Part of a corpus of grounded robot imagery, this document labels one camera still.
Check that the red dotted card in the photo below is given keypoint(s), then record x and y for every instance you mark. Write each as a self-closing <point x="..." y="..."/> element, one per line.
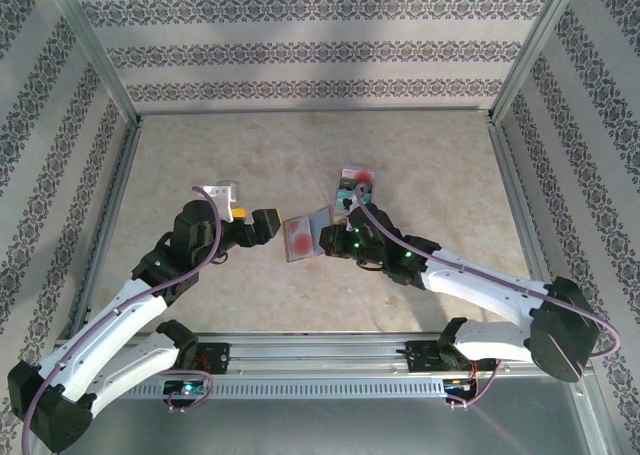
<point x="300" y="245"/>
<point x="365" y="176"/>

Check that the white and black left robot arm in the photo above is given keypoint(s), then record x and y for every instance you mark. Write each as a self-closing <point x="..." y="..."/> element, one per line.
<point x="115" y="325"/>

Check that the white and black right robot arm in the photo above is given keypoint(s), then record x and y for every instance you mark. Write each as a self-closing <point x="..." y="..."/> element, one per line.
<point x="480" y="300"/>

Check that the clear plastic card box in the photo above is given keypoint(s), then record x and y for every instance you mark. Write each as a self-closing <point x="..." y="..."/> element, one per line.
<point x="372" y="200"/>

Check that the green bank card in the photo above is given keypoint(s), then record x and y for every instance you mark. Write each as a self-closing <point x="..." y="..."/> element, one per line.
<point x="345" y="193"/>

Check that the black card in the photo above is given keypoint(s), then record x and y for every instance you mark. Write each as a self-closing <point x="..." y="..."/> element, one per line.
<point x="346" y="180"/>

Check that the small circuit board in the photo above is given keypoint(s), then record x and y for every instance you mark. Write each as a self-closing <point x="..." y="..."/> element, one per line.
<point x="185" y="389"/>
<point x="457" y="385"/>

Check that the grey metal sheet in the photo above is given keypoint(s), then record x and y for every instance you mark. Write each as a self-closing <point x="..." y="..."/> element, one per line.
<point x="320" y="430"/>

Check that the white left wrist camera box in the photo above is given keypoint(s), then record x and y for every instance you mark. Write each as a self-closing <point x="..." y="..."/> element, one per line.
<point x="217" y="200"/>

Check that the aluminium side rail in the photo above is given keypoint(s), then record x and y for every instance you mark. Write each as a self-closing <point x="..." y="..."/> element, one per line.
<point x="520" y="200"/>
<point x="106" y="225"/>

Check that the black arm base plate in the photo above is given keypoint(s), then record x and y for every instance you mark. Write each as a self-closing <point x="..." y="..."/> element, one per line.
<point x="217" y="357"/>
<point x="422" y="357"/>

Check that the aluminium table edge rail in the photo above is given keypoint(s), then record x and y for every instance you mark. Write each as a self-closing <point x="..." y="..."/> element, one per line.
<point x="315" y="111"/>

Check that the aluminium frame post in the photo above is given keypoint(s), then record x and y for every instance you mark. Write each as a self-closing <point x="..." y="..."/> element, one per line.
<point x="95" y="45"/>
<point x="535" y="45"/>

